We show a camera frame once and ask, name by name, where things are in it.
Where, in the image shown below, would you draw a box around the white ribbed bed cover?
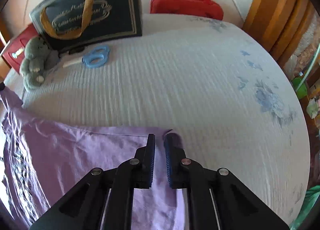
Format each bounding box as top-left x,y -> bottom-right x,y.
4,14 -> 310,224

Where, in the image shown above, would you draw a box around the grey plush toy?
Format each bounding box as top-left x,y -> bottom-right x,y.
20,36 -> 60,92

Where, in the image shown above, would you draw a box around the purple t-shirt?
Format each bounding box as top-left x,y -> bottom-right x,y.
1,85 -> 185,229

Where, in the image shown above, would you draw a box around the red handled case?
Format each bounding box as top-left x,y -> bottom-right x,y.
150,0 -> 224,21

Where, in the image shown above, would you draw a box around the red BEMEGA paper bag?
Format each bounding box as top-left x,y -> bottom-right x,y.
1,23 -> 38,74

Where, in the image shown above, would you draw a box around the wooden headboard post right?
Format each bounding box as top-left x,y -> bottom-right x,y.
242,0 -> 315,68

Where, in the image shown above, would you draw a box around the blue handled scissors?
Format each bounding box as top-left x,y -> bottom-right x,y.
62,46 -> 110,68

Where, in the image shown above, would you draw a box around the black gift bag gold handles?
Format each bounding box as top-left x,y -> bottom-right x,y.
30,0 -> 142,52

